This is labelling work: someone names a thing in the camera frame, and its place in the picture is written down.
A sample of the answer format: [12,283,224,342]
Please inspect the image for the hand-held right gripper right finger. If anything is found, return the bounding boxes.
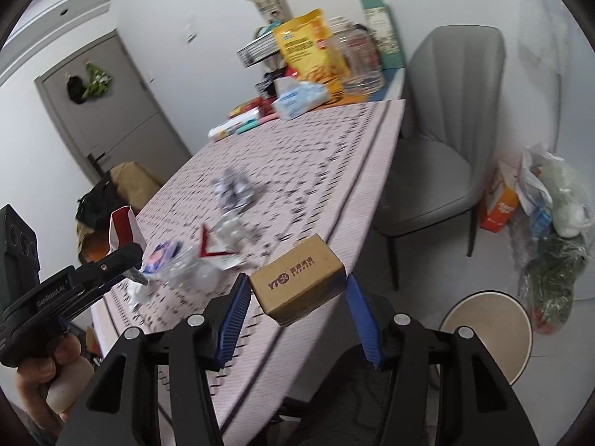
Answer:
[345,273,542,446]

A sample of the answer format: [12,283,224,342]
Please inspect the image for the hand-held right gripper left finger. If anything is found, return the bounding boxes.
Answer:
[56,272,252,446]

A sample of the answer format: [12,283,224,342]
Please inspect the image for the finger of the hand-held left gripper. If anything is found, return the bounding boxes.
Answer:
[74,244,146,306]

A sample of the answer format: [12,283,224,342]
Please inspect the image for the red white carton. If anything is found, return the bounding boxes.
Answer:
[108,207,146,256]

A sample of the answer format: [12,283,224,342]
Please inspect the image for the small brown cardboard box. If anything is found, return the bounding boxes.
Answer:
[248,233,347,327]

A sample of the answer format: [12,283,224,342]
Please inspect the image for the black waste bin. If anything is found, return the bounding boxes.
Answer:
[283,334,396,446]

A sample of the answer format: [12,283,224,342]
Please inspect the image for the printed white paper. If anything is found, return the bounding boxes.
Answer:
[211,167,261,210]

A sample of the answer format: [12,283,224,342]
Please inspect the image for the person's left hand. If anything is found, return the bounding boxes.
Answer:
[14,332,97,423]

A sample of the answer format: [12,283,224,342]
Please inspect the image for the blue white wrapper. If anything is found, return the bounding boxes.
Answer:
[144,240,184,275]

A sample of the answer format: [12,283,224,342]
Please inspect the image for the red edged white wrapper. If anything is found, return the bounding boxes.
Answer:
[197,224,242,270]

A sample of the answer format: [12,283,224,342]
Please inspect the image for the clear plastic wrapper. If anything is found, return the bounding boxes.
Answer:
[160,218,245,291]

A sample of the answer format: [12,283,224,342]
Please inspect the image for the round beige stool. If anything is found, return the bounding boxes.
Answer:
[439,290,535,386]

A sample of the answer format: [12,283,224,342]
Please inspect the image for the pink printed tablecloth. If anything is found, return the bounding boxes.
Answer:
[90,100,407,433]

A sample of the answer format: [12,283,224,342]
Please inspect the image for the grey door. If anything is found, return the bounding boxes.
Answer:
[35,28,193,187]

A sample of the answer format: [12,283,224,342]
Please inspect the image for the grey upholstered chair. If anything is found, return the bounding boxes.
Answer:
[374,25,507,291]

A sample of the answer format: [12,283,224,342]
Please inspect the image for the orange white carton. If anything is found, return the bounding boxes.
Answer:
[479,162,520,234]

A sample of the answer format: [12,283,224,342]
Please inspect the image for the long white box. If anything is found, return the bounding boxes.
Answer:
[208,107,264,143]

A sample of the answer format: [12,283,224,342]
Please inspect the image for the green hanging cloth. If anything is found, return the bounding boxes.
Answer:
[81,62,115,100]

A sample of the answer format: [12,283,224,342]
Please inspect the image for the clear plastic grocery bag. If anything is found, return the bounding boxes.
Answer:
[509,144,592,335]

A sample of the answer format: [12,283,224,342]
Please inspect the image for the red packet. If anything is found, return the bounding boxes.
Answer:
[229,97,276,118]

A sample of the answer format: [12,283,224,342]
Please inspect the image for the blue white tissue pack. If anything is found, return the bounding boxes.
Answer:
[271,80,334,120]

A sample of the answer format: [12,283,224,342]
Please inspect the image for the clear glass jar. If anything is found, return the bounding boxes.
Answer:
[331,17,386,94]

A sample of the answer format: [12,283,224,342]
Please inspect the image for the striped grey box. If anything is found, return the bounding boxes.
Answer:
[236,32,283,69]

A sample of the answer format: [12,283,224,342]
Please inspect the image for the yellow snack bag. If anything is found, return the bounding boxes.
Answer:
[272,8,350,97]

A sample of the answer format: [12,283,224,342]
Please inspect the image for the tall green box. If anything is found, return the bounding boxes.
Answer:
[354,0,408,71]

